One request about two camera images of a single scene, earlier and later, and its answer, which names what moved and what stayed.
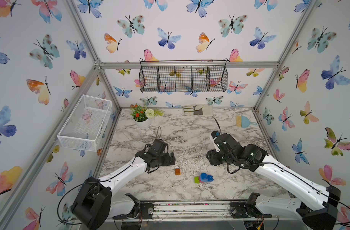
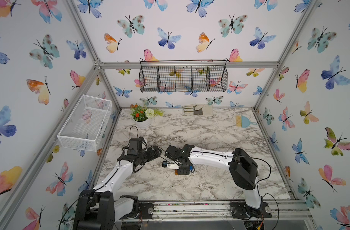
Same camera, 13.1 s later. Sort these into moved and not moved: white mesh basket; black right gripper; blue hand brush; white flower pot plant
Moved: black right gripper
Not moved: white flower pot plant; white mesh basket; blue hand brush
